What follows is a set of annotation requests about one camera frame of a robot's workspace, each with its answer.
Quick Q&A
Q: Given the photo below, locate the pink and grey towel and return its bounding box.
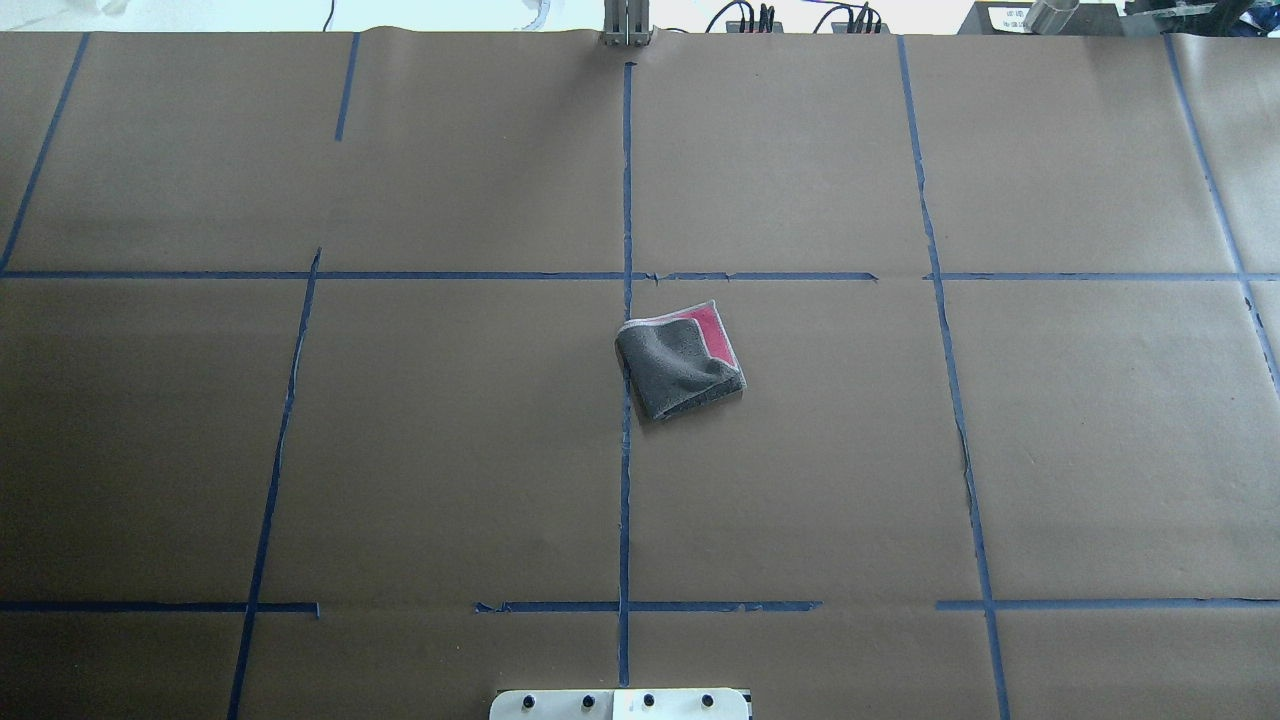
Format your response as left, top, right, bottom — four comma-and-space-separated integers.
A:
614, 300, 748, 421

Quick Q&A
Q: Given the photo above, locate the aluminium frame post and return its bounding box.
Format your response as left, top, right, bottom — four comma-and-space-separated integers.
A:
600, 0, 653, 47

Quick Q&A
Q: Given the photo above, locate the white mounting post with base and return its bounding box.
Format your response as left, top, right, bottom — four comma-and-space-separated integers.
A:
488, 687, 754, 719

